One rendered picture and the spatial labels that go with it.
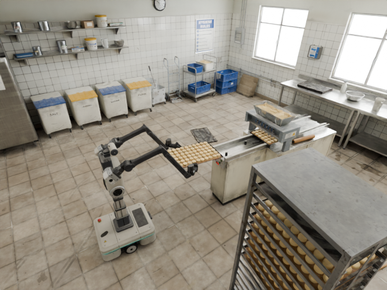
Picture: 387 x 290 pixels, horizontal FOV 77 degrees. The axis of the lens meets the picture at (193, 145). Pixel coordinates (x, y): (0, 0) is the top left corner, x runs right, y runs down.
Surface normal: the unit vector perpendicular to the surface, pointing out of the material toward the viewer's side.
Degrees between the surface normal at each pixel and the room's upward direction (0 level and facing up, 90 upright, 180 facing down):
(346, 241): 0
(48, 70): 90
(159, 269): 0
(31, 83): 90
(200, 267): 0
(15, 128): 90
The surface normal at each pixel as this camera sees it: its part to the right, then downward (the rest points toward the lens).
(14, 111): 0.58, 0.45
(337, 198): 0.01, -0.84
